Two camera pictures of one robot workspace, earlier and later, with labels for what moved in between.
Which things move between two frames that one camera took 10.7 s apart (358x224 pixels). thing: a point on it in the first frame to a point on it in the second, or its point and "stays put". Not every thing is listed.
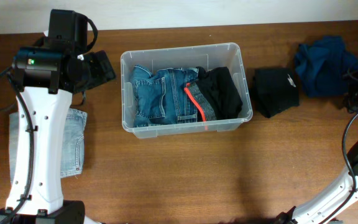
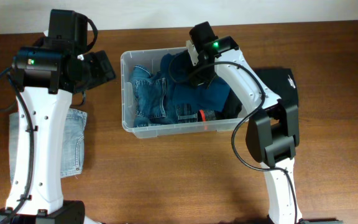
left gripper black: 99,71 stays put
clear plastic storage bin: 226,55 stays put
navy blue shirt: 322,66 to 178,70
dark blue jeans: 162,98 stays put
